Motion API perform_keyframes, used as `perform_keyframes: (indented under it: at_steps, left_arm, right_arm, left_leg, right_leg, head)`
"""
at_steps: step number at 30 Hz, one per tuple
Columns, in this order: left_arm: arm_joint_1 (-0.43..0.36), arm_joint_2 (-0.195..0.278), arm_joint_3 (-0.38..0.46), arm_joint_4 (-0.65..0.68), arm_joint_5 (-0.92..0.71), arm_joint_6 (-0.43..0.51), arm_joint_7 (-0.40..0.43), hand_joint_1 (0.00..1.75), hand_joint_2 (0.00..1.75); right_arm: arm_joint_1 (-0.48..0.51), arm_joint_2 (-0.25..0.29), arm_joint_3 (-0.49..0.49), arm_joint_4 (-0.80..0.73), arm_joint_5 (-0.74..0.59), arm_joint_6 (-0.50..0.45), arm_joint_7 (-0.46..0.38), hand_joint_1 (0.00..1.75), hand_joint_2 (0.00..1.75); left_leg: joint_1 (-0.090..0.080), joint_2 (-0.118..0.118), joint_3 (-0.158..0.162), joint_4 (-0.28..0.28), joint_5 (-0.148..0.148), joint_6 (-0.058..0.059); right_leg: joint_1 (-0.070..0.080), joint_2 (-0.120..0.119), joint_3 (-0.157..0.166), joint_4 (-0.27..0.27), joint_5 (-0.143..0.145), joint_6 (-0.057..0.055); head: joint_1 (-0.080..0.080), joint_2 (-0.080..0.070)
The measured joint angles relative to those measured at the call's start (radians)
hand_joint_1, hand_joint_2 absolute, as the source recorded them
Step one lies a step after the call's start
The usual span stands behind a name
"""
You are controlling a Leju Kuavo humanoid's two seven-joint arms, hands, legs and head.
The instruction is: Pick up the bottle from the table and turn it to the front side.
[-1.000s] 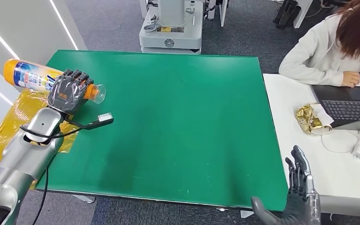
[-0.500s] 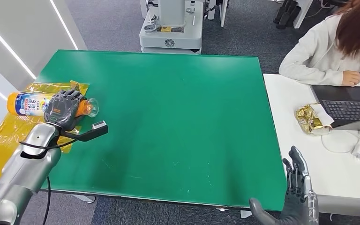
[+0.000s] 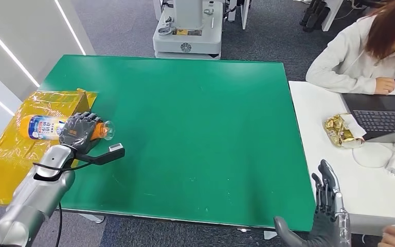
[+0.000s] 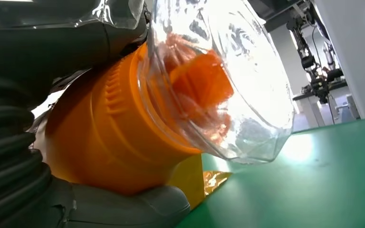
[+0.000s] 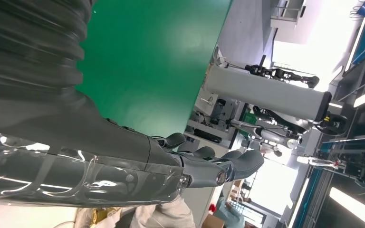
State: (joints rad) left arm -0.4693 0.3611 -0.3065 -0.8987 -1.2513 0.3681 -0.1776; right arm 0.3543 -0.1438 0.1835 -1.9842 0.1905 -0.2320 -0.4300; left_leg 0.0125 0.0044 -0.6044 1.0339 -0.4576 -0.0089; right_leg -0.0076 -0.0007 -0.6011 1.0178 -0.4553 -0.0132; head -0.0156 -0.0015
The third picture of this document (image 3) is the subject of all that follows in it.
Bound grey laptop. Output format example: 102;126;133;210
339;92;395;145

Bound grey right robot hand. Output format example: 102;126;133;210
274;159;352;247

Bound yellow plastic sheet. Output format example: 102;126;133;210
0;87;98;207

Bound gold foil snack packet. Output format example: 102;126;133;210
324;113;368;149

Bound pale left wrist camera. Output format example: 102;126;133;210
76;143;126;167

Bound person in white hoodie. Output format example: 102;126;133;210
305;0;395;96

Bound orange bottle with clear cap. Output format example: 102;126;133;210
19;115;116;142

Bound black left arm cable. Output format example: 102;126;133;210
32;161;93;247

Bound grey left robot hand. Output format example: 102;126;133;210
58;112;103;154

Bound black bags under desk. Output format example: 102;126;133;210
299;0;331;33

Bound white furniture legs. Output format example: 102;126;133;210
227;0;252;30

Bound white charger cable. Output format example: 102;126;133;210
351;142;395;177

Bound white desk leg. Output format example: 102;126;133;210
321;0;345;32

